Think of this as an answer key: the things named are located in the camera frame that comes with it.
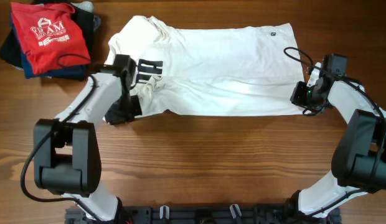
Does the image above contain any white t-shirt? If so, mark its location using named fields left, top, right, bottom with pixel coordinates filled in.
left=106, top=16, right=304, bottom=116

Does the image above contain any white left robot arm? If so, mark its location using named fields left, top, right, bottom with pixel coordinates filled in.
left=21, top=68, right=141, bottom=223

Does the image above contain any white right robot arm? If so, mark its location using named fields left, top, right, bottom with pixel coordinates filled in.
left=284, top=76, right=386, bottom=222

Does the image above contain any navy blue folded garment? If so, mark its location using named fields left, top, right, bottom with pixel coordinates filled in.
left=10, top=12, right=90, bottom=79

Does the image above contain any red folded t-shirt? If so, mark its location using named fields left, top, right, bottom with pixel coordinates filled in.
left=11, top=2, right=90, bottom=76

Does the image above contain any grey folded garment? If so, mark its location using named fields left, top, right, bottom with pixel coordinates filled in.
left=72, top=1, right=101, bottom=31

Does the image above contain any black folded garment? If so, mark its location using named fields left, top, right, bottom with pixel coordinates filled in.
left=0, top=30, right=22, bottom=69

